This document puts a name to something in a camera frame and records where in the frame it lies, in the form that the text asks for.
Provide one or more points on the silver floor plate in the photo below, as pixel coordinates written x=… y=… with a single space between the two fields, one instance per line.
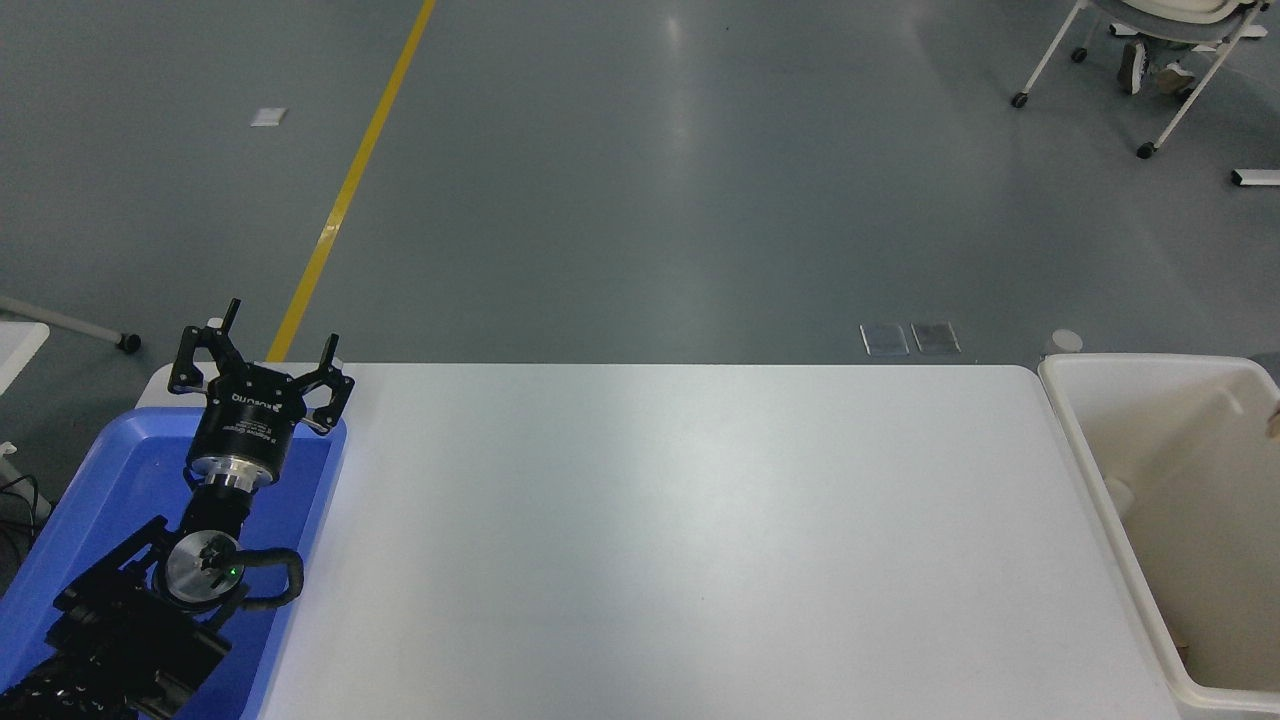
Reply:
x=935 y=337
x=885 y=339

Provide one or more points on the white side table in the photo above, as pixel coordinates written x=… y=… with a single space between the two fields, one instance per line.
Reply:
x=15 y=350

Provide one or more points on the white-framed wheeled chair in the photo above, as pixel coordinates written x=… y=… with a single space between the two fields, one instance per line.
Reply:
x=1175 y=25

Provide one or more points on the grey cart leg with caster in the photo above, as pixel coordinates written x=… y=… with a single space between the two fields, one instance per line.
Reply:
x=70 y=324

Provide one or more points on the large pale plastic bin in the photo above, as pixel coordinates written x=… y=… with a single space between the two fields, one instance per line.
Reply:
x=1190 y=500

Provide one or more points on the white metal bar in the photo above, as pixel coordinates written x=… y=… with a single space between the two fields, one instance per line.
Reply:
x=1257 y=177

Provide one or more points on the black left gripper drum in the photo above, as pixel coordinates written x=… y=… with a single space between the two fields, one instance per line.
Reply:
x=245 y=425

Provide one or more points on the blue plastic tray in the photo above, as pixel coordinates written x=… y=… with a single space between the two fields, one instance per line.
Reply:
x=110 y=470

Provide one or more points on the small white round object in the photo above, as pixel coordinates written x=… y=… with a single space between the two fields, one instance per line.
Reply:
x=1062 y=343

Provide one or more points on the small white paper scrap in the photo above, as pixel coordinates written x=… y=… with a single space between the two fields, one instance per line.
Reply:
x=268 y=117

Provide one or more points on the person's foot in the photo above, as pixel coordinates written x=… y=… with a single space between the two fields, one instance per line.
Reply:
x=1132 y=68
x=1175 y=78

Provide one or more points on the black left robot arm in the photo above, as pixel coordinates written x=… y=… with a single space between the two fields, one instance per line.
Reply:
x=120 y=630

